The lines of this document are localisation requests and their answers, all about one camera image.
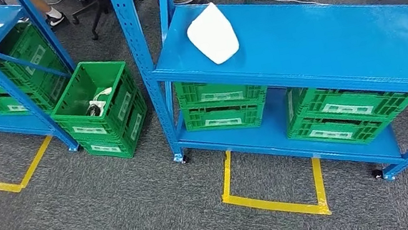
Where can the yellow floor tape square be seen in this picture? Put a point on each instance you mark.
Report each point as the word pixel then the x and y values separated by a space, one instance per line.
pixel 319 186
pixel 34 162

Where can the person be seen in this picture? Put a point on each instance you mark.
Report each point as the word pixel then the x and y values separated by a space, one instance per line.
pixel 55 18

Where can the green plastic crate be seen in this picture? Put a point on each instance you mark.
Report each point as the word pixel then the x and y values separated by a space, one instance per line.
pixel 135 128
pixel 349 107
pixel 217 95
pixel 333 133
pixel 34 56
pixel 224 121
pixel 73 112

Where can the white plastic mirror cover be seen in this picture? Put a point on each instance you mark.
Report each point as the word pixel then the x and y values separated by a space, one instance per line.
pixel 213 37

